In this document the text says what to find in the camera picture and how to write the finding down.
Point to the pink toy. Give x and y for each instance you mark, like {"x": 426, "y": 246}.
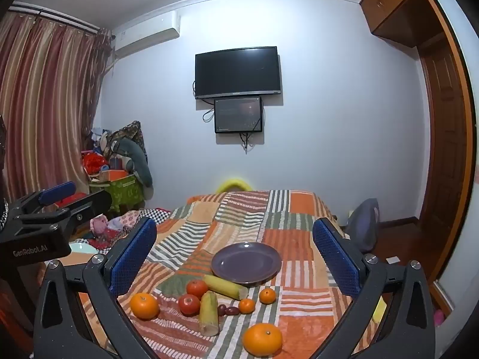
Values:
{"x": 439, "y": 316}

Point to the pale green bowl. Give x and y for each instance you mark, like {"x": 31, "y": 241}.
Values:
{"x": 80, "y": 248}

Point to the small orange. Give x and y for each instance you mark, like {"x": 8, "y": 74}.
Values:
{"x": 267, "y": 295}
{"x": 247, "y": 305}

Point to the yellow bedsheet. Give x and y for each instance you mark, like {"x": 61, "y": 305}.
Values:
{"x": 380, "y": 308}

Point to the black white checkered cloth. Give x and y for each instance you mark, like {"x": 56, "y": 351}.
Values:
{"x": 157, "y": 215}

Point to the dark patterned cushion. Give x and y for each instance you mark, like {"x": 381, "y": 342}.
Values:
{"x": 131, "y": 131}

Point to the striped patchwork blanket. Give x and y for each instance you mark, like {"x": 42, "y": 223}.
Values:
{"x": 299, "y": 239}

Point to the small black wall monitor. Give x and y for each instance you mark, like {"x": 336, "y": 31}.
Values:
{"x": 237, "y": 114}

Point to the orange cardboard box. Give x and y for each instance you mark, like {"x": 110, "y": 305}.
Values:
{"x": 114, "y": 175}

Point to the grey plush shark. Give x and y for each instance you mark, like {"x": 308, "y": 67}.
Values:
{"x": 138, "y": 160}

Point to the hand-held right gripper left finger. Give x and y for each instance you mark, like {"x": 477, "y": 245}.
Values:
{"x": 133, "y": 258}

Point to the black wall television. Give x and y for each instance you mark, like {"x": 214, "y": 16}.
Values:
{"x": 237, "y": 71}

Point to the striped red curtain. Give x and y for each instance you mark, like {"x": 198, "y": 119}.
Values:
{"x": 45, "y": 101}

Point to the red tomato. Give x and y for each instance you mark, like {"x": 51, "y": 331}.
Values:
{"x": 189, "y": 304}
{"x": 197, "y": 288}

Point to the purple ceramic plate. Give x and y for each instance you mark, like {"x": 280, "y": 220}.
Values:
{"x": 245, "y": 263}

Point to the white curtain rail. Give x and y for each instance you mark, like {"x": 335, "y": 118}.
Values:
{"x": 56, "y": 17}

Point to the wooden overhead cabinet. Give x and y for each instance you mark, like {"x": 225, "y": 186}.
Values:
{"x": 389, "y": 3}

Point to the flat red box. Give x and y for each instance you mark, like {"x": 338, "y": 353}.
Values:
{"x": 73, "y": 199}

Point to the long corn cob piece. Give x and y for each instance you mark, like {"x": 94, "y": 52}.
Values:
{"x": 224, "y": 287}

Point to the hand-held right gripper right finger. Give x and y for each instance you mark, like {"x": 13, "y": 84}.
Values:
{"x": 333, "y": 254}

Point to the white air conditioner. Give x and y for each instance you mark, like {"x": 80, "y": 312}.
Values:
{"x": 146, "y": 33}

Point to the large orange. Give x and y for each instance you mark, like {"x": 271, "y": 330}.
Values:
{"x": 262, "y": 339}
{"x": 144, "y": 305}

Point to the pink floral cloth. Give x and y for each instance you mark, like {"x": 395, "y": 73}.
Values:
{"x": 112, "y": 228}

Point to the red plastic bag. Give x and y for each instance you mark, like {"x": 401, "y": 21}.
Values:
{"x": 95, "y": 162}

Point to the short corn cob piece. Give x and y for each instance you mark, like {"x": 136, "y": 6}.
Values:
{"x": 208, "y": 312}

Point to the brown wooden door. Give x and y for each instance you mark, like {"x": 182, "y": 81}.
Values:
{"x": 445, "y": 138}

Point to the white paper slip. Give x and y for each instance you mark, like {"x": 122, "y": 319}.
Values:
{"x": 393, "y": 260}

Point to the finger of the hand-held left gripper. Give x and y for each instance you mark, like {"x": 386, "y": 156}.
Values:
{"x": 89, "y": 202}
{"x": 58, "y": 191}

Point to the green patterned box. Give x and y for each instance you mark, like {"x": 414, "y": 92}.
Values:
{"x": 123, "y": 192}

